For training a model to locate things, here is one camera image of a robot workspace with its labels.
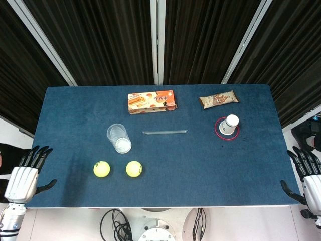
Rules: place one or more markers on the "white frame post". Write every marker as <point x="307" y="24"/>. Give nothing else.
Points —
<point x="157" y="42"/>
<point x="47" y="47"/>
<point x="244" y="42"/>

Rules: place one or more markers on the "blue table cloth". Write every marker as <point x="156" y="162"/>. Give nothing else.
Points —
<point x="175" y="175"/>

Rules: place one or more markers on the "dark pleated curtain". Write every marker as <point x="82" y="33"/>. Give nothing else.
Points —
<point x="22" y="75"/>
<point x="291" y="62"/>
<point x="100" y="42"/>
<point x="200" y="40"/>

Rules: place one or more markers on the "transparent plastic cup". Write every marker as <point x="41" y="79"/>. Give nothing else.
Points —
<point x="119" y="136"/>

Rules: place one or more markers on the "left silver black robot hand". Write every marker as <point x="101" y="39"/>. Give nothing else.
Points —
<point x="21" y="180"/>

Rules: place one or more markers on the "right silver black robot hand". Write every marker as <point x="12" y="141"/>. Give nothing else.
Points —
<point x="312" y="190"/>

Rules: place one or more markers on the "clear wrapped drinking straw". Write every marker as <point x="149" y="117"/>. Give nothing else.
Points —
<point x="164" y="132"/>

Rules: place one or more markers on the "white paper cup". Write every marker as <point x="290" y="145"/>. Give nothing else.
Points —
<point x="228" y="124"/>

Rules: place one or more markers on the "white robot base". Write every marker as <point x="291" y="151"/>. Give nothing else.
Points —
<point x="156" y="228"/>

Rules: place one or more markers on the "brown snack packet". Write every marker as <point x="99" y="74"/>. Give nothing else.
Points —
<point x="218" y="99"/>

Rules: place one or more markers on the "orange biscuit box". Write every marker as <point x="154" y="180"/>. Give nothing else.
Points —
<point x="151" y="101"/>

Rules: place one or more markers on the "yellow ball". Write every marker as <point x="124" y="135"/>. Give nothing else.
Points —
<point x="101" y="169"/>
<point x="134" y="168"/>

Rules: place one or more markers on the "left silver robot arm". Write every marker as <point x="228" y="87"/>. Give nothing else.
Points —
<point x="11" y="221"/>

